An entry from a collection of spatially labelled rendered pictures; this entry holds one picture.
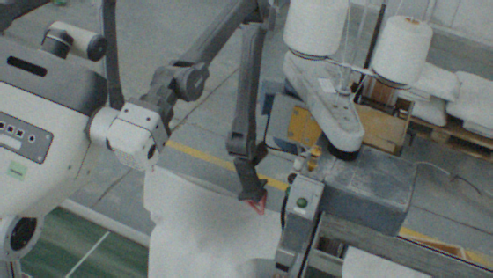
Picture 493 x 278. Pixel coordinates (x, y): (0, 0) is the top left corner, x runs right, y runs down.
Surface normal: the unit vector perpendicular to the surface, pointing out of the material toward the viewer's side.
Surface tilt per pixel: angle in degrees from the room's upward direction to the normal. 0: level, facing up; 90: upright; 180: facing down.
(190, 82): 75
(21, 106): 50
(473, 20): 90
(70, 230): 0
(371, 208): 90
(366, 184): 0
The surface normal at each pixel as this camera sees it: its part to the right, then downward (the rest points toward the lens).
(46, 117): -0.18, -0.16
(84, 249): 0.16, -0.81
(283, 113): -0.37, 0.48
